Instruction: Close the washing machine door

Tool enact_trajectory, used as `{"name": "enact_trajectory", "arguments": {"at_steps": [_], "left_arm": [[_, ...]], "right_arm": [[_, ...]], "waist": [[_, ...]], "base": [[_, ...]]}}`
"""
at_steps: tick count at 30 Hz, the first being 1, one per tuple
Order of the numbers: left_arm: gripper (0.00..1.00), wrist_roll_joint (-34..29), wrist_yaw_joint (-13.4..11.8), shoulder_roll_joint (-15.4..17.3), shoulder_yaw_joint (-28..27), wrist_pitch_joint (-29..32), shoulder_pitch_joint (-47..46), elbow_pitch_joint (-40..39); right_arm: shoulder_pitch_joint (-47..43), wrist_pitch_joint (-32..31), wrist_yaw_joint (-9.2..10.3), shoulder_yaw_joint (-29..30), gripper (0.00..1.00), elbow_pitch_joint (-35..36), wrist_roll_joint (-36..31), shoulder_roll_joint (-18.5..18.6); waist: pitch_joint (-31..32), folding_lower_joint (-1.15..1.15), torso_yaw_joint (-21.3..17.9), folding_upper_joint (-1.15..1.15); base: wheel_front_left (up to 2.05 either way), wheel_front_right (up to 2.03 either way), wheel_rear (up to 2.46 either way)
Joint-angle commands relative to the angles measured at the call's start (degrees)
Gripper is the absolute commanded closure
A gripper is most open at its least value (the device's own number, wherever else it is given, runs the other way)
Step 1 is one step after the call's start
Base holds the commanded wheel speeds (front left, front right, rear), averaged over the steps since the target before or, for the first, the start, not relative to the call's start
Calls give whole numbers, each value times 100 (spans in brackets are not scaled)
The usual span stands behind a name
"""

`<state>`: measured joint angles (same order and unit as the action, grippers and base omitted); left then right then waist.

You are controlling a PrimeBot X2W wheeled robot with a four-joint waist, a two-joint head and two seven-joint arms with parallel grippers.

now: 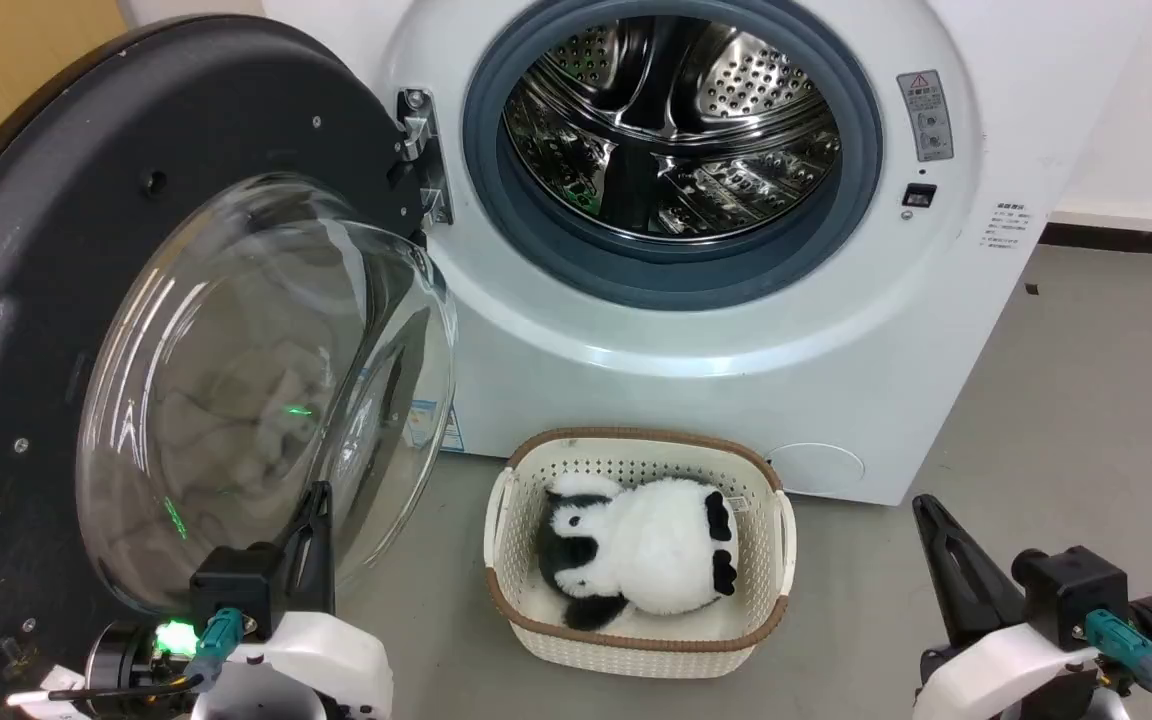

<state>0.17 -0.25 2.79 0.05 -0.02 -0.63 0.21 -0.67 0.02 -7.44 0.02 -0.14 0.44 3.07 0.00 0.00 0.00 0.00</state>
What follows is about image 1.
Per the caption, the blue energy label sticker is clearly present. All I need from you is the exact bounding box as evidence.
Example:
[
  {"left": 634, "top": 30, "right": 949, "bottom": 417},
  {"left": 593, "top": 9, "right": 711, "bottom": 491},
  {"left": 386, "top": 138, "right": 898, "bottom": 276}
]
[{"left": 406, "top": 398, "right": 463, "bottom": 453}]

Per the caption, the cream plastic laundry basket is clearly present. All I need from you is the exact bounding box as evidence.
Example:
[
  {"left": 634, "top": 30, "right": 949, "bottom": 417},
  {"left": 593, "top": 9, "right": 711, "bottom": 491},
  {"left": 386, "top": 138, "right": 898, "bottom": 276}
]
[{"left": 483, "top": 427, "right": 797, "bottom": 680}]

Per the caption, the white front-load washing machine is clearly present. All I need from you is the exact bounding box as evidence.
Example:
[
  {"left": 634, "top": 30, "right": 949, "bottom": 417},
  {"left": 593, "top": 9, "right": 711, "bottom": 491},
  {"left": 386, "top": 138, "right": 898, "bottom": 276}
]
[{"left": 262, "top": 0, "right": 1152, "bottom": 507}]

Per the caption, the black baseboard strip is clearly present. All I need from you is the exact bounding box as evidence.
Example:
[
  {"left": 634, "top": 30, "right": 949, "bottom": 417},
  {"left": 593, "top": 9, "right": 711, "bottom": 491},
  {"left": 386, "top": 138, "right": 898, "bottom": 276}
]
[{"left": 1038, "top": 221, "right": 1152, "bottom": 260}]

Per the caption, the metal door hinge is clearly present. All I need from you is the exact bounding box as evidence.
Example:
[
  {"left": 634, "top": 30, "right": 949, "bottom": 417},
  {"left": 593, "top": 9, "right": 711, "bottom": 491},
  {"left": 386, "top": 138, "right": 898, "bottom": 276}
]
[{"left": 395, "top": 88, "right": 454, "bottom": 227}]

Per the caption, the small printed text sticker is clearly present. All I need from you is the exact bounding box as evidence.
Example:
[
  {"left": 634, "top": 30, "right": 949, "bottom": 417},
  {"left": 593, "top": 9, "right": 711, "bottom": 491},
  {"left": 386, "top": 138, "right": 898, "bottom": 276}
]
[{"left": 982, "top": 200, "right": 1035, "bottom": 253}]

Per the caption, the teal-plug right camera cable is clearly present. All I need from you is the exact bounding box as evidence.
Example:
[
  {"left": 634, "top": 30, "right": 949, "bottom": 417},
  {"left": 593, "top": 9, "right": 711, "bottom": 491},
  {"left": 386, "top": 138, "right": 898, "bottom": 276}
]
[{"left": 1084, "top": 609, "right": 1152, "bottom": 720}]

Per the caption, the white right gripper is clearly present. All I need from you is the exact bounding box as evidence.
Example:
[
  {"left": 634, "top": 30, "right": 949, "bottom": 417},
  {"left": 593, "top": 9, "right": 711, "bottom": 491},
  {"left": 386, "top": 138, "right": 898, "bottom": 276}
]
[{"left": 912, "top": 493, "right": 1105, "bottom": 720}]

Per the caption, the plush panda toy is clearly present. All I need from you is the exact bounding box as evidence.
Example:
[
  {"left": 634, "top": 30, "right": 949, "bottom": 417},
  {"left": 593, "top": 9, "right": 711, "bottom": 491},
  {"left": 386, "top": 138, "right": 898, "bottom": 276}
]
[{"left": 535, "top": 472, "right": 740, "bottom": 632}]

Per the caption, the round white filter cover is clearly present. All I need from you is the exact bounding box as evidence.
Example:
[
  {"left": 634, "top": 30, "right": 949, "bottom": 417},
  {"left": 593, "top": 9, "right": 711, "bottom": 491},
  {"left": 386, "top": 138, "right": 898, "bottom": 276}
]
[{"left": 766, "top": 442, "right": 867, "bottom": 497}]

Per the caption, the yellow wooden panel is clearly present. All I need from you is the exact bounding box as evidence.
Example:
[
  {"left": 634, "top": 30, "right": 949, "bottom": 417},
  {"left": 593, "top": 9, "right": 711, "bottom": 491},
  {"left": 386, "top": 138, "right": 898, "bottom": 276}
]
[{"left": 0, "top": 0, "right": 129, "bottom": 201}]

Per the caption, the grey warning label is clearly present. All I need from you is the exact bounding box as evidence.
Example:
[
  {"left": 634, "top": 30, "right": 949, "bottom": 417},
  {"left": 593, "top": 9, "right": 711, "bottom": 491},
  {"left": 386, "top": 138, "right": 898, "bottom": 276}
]
[{"left": 897, "top": 69, "right": 955, "bottom": 163}]

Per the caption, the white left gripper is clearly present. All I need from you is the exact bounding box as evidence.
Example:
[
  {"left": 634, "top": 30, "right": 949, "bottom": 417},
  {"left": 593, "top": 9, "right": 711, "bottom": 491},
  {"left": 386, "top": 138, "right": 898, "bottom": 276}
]
[{"left": 190, "top": 481, "right": 395, "bottom": 720}]

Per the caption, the stainless steel washer drum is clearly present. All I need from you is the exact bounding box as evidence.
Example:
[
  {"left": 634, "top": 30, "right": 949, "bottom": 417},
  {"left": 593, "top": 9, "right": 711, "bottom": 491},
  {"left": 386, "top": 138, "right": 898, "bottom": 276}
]
[{"left": 502, "top": 16, "right": 843, "bottom": 241}]

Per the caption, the black washer door with glass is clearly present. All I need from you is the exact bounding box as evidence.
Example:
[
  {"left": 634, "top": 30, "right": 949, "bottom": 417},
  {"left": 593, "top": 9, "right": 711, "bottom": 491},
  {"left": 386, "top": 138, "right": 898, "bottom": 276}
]
[{"left": 0, "top": 14, "right": 459, "bottom": 713}]

